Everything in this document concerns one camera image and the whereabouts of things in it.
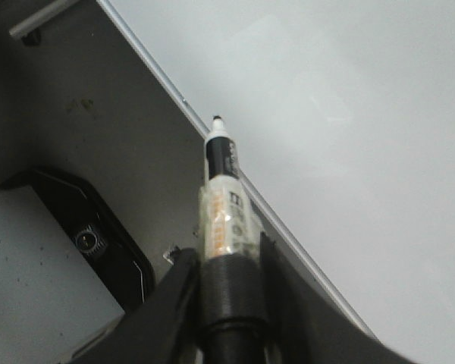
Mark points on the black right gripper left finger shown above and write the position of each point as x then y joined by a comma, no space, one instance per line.
163,329

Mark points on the white whiteboard with aluminium frame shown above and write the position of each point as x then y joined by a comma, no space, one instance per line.
344,117

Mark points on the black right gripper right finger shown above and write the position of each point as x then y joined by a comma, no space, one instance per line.
303,326

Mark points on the black camera device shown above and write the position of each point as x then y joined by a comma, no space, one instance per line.
95,231

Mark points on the grey metal rod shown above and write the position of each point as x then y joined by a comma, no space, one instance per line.
28,30

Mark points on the grey cabinet under whiteboard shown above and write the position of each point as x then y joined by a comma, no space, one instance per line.
82,102

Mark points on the black whiteboard marker pen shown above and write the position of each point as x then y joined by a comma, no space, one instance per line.
232,315

